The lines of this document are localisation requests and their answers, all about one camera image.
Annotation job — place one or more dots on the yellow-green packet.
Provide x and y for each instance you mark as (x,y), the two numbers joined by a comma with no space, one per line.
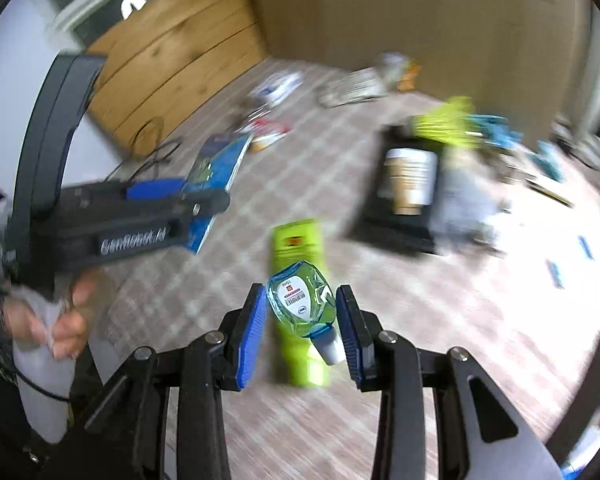
(445,120)

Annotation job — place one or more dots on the blue snack packet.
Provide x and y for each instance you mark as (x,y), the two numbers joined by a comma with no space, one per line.
(220,160)

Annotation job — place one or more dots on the orange snack packet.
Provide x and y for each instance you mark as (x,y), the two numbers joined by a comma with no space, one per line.
(405,71)

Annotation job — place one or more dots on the clear plastic packet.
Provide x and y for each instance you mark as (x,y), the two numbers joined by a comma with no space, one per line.
(352,90)

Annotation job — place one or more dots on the person's grey clothing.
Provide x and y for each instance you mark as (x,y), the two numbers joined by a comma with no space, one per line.
(45,390)

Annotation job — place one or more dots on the wooden board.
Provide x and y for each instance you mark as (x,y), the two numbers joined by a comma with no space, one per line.
(180,60)

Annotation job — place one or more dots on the grey crumpled bag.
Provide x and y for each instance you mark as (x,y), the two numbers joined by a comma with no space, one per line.
(462,200)

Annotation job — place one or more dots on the black container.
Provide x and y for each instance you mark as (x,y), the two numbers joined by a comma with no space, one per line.
(380,220)

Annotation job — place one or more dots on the teal clothespin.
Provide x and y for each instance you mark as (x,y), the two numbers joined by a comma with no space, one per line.
(497,127)
(584,247)
(555,274)
(550,162)

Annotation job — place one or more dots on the long green box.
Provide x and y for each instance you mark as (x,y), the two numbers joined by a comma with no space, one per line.
(295,245)

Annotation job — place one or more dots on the small green liquid bottle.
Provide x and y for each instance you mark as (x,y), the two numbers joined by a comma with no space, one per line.
(300,297)

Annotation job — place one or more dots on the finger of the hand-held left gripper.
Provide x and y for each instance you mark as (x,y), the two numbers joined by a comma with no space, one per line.
(205,203)
(155,189)

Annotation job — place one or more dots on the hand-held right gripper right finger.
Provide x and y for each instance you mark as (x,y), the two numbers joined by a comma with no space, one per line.
(350,341)

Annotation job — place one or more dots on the red and white packet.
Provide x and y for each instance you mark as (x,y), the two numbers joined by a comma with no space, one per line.
(269,132)

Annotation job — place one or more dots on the person's left hand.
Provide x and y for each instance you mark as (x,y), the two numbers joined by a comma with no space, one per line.
(67,317)

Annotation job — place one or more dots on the white and blue packet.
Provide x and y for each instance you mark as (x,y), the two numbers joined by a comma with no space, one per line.
(277,87)

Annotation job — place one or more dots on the large cardboard sheet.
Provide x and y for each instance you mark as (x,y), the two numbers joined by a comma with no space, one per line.
(405,10)

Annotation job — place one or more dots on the brown and white carton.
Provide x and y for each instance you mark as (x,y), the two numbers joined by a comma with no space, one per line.
(411,180)

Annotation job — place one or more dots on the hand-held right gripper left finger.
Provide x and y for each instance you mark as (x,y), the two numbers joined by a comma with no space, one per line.
(249,336)

